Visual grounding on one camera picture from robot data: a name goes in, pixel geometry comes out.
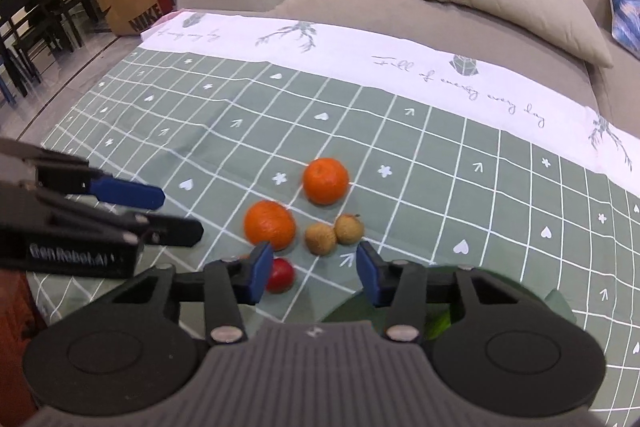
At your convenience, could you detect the green cucumber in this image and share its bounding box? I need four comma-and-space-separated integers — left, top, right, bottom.
424, 310, 451, 340

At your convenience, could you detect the green checked tablecloth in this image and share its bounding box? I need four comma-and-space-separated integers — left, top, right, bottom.
43, 12, 639, 426

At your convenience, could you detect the brown longan fruit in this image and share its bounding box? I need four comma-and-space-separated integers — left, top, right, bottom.
334, 213, 364, 245
304, 223, 337, 257

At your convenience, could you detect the blue patterned cushion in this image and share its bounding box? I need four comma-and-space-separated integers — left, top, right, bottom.
610, 0, 640, 58

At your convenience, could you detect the small red fruit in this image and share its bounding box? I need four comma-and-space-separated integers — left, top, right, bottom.
266, 258, 296, 294

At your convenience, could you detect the brown Nike paper bag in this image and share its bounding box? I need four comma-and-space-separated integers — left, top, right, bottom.
96, 0, 163, 37

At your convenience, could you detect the green plastic bowl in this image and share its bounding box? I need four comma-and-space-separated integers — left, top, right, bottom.
321, 269, 577, 334

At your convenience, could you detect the black dining chair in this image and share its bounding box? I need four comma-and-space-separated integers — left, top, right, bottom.
1, 0, 99, 95

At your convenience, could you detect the grey fabric sofa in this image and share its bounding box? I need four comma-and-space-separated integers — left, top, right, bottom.
178, 0, 639, 134

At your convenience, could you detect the orange mandarin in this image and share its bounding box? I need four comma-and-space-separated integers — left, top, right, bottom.
303, 157, 349, 206
243, 200, 296, 251

